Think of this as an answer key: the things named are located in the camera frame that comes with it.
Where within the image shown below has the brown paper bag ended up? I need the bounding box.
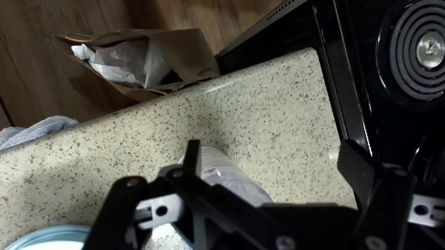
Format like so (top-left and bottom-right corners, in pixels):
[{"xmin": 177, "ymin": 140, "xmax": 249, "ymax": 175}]
[{"xmin": 54, "ymin": 28, "xmax": 221, "ymax": 103}]

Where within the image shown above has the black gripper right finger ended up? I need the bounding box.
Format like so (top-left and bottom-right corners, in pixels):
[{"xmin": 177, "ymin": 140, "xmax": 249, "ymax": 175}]
[{"xmin": 336, "ymin": 137, "xmax": 445, "ymax": 250}]

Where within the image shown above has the black electric stove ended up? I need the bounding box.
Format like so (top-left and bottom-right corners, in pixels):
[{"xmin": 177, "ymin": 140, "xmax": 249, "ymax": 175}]
[{"xmin": 214, "ymin": 0, "xmax": 445, "ymax": 196}]

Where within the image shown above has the grey hanging towel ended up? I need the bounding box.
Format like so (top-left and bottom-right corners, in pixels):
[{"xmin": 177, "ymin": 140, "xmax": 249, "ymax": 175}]
[{"xmin": 0, "ymin": 115, "xmax": 81, "ymax": 151}]

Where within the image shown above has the light blue plate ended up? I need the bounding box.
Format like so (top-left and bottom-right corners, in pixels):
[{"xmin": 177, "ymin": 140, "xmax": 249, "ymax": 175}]
[{"xmin": 4, "ymin": 225, "xmax": 92, "ymax": 250}]

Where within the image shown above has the crumpled white paper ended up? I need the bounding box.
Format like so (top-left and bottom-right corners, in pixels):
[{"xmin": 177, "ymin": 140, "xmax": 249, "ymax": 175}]
[{"xmin": 71, "ymin": 39, "xmax": 172, "ymax": 89}]

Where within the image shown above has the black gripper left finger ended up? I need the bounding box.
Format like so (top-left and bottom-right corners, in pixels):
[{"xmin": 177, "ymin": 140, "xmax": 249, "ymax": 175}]
[{"xmin": 82, "ymin": 137, "xmax": 298, "ymax": 250}]

